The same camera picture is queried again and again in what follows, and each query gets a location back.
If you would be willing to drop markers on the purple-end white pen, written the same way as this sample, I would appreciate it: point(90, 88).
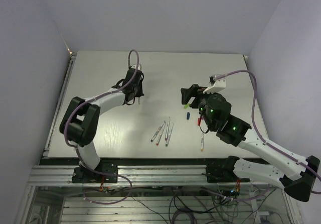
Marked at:
point(167, 129)

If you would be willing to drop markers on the green-end white pen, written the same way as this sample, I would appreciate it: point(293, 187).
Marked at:
point(169, 135)

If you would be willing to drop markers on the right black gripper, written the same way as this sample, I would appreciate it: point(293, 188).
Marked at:
point(195, 90)

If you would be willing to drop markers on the orange-end pen on right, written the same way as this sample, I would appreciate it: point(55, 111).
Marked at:
point(202, 142)

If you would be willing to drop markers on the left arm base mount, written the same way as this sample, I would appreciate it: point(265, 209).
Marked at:
point(104, 173)

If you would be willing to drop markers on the red-end white pen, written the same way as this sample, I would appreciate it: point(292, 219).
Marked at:
point(161, 133)

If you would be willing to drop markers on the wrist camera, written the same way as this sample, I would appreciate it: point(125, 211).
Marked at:
point(137, 66)
point(216, 86)

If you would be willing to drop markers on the blue-end white pen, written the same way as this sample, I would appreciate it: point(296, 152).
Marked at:
point(157, 131)

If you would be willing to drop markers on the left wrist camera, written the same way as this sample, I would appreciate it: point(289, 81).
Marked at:
point(137, 66)

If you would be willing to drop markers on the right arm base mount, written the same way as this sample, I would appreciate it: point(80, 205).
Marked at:
point(222, 170)

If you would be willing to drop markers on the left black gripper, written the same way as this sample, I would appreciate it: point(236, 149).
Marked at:
point(140, 93)

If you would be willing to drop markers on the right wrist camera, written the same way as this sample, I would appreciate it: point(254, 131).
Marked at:
point(216, 86)

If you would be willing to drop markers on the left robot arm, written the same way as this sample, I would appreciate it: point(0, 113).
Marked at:
point(80, 121)

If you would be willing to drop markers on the aluminium frame rail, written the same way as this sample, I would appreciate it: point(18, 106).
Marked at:
point(61, 176)

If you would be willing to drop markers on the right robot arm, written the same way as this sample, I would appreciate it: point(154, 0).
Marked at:
point(293, 173)

